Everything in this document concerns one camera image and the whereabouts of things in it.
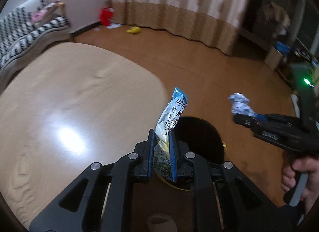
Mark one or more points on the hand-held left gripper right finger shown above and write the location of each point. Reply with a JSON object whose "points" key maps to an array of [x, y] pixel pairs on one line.
{"points": [[173, 157]]}

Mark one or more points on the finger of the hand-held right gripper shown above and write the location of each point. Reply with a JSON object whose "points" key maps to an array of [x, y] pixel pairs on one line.
{"points": [[249, 121]]}

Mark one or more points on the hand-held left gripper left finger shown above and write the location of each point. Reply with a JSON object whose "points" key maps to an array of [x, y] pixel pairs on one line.
{"points": [[150, 154]]}

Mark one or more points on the white blue paper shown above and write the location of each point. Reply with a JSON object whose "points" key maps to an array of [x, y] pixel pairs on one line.
{"points": [[240, 104]]}

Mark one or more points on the black trash bin gold rim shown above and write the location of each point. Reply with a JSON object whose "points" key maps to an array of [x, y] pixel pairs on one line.
{"points": [[199, 137]]}

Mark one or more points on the blue white snack packet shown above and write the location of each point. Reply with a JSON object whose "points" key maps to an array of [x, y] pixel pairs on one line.
{"points": [[169, 114]]}

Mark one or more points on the person's right hand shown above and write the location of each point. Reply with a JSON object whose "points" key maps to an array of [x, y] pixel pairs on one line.
{"points": [[311, 172]]}

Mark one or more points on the cardboard box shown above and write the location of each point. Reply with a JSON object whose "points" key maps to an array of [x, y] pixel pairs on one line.
{"points": [[273, 58]]}

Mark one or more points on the dark cabinet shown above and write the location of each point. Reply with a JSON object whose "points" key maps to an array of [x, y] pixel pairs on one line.
{"points": [[259, 22]]}

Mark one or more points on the beige plush toy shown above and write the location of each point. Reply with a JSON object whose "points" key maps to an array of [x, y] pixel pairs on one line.
{"points": [[279, 16]]}

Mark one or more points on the yellow toy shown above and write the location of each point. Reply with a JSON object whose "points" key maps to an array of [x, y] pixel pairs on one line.
{"points": [[133, 30]]}

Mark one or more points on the white paper scrap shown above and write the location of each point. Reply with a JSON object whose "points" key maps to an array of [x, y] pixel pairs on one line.
{"points": [[114, 26]]}

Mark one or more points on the beige patterned curtain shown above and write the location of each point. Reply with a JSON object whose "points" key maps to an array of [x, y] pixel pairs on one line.
{"points": [[179, 2]]}

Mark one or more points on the red plastic object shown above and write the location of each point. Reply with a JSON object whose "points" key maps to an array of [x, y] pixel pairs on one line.
{"points": [[106, 17]]}

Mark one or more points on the small doll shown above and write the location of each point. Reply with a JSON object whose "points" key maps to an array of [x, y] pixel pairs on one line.
{"points": [[59, 6]]}

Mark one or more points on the black white checkered sofa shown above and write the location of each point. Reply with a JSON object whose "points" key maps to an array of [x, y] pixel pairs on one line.
{"points": [[22, 35]]}

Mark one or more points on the pink cloth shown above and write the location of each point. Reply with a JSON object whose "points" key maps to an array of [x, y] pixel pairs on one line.
{"points": [[41, 16]]}

